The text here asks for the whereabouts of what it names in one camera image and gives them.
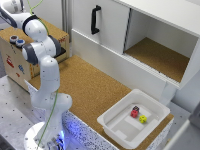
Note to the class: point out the yellow block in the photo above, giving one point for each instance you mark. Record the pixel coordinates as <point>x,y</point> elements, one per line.
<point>143,119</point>

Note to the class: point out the purple block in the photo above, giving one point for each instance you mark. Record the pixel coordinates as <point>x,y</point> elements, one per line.
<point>135,108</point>

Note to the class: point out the pink block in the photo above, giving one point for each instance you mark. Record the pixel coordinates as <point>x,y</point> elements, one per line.
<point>134,114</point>

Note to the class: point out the wooden drawer box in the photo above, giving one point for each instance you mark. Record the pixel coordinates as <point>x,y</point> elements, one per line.
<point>13,68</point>

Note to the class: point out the blue button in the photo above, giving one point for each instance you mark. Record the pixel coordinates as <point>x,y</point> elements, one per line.
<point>20,42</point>

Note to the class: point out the white cabinet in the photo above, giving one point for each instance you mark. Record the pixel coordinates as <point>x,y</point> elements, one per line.
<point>110,65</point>

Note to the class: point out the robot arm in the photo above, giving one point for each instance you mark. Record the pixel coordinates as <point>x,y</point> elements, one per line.
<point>49,78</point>

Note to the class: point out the white plastic box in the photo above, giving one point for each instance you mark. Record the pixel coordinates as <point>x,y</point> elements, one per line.
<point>123,128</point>

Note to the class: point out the red button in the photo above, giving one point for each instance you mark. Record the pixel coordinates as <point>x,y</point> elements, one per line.
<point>14,38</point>

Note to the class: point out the white sliding door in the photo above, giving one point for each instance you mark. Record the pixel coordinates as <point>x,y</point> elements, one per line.
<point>111,25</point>

